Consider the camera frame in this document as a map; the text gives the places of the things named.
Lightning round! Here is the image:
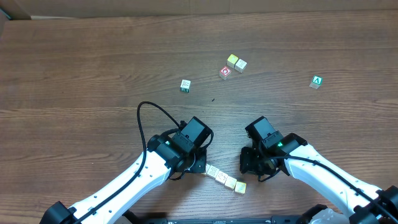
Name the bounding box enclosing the green sided wooden block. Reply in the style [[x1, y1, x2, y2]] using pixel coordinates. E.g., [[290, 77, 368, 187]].
[[180, 80, 191, 93]]

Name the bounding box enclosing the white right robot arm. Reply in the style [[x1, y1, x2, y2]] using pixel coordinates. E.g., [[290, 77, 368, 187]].
[[239, 133, 397, 223]]

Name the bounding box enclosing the wooden block with dots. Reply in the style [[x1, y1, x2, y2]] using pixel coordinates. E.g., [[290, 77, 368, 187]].
[[215, 170, 228, 185]]

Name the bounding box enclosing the wooden block with hammer picture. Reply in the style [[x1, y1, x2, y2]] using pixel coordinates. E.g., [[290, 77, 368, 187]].
[[202, 164, 211, 176]]

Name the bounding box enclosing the yellow sided wooden block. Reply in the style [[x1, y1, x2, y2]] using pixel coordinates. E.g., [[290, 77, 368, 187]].
[[206, 166, 220, 179]]

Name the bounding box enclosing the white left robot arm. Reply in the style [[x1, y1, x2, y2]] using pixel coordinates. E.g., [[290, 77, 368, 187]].
[[40, 131, 210, 224]]

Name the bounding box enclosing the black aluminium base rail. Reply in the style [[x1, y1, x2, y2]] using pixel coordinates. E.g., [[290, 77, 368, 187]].
[[116, 213, 302, 224]]

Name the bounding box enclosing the wooden block number three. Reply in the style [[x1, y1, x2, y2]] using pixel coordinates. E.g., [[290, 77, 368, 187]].
[[234, 181, 246, 194]]

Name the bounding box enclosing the wooden block with squiggle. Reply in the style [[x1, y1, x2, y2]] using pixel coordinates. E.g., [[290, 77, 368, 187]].
[[224, 176, 237, 190]]

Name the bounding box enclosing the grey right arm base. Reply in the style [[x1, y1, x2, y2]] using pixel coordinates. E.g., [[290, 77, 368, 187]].
[[296, 204, 349, 224]]

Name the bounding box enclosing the plain wooden block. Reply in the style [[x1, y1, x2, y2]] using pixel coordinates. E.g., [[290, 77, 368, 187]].
[[234, 59, 247, 73]]

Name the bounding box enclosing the red framed wooden block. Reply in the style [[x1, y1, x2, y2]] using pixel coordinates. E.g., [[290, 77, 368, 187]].
[[219, 66, 231, 80]]

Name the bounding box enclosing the green letter wooden block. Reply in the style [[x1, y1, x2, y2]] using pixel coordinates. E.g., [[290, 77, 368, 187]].
[[309, 75, 323, 89]]

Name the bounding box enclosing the yellow top wooden block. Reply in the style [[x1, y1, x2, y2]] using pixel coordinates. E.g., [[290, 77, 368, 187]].
[[226, 54, 239, 68]]

